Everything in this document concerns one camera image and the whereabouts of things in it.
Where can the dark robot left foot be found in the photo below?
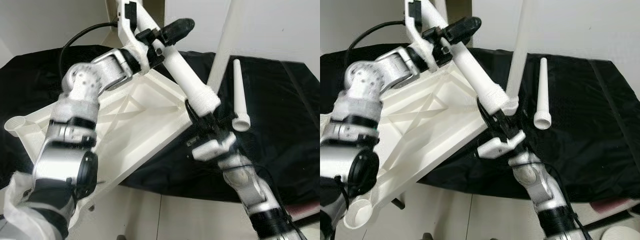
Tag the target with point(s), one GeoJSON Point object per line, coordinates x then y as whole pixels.
{"type": "Point", "coordinates": [121, 237]}
{"type": "Point", "coordinates": [427, 236]}

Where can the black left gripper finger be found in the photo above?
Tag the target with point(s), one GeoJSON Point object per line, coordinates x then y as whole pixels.
{"type": "Point", "coordinates": [464, 29]}
{"type": "Point", "coordinates": [177, 31]}

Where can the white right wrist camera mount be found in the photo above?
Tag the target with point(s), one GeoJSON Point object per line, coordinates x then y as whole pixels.
{"type": "Point", "coordinates": [497, 146]}
{"type": "Point", "coordinates": [212, 147]}

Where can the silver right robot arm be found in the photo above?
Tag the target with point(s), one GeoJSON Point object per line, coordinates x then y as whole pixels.
{"type": "Point", "coordinates": [535, 180]}
{"type": "Point", "coordinates": [250, 185]}

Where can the white plastic table leg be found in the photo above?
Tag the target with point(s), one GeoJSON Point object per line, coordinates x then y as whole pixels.
{"type": "Point", "coordinates": [472, 70]}
{"type": "Point", "coordinates": [239, 90]}
{"type": "Point", "coordinates": [187, 75]}
{"type": "Point", "coordinates": [520, 45]}
{"type": "Point", "coordinates": [543, 90]}
{"type": "Point", "coordinates": [225, 45]}

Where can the white plastic table top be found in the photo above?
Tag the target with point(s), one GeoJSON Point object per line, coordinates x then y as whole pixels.
{"type": "Point", "coordinates": [145, 125]}
{"type": "Point", "coordinates": [430, 130]}

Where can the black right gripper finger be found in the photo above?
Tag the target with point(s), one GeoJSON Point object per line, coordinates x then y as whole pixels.
{"type": "Point", "coordinates": [191, 112]}
{"type": "Point", "coordinates": [484, 111]}

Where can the black table cloth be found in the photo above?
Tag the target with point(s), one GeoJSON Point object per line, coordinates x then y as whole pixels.
{"type": "Point", "coordinates": [280, 150]}
{"type": "Point", "coordinates": [600, 150]}

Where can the white round floor fan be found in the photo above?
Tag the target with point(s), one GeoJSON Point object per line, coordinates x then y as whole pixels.
{"type": "Point", "coordinates": [622, 233]}

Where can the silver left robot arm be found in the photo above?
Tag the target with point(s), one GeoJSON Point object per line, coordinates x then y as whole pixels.
{"type": "Point", "coordinates": [360, 80]}
{"type": "Point", "coordinates": [80, 85]}

